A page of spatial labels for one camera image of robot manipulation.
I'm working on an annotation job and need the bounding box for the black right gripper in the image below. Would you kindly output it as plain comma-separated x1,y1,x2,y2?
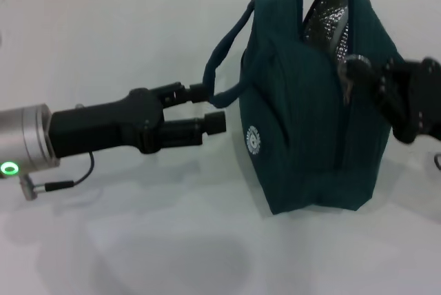
339,57,441,144

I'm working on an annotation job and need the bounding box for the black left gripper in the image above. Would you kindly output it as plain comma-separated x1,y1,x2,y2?
50,81,227,159

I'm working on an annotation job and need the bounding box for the silver zipper pull ring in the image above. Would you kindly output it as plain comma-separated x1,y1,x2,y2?
339,54,372,81

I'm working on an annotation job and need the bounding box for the dark teal insulated lunch bag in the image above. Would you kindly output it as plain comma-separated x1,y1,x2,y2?
202,0,402,216

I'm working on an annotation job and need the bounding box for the dark left arm cable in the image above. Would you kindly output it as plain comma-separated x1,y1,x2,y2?
19,152,96,201

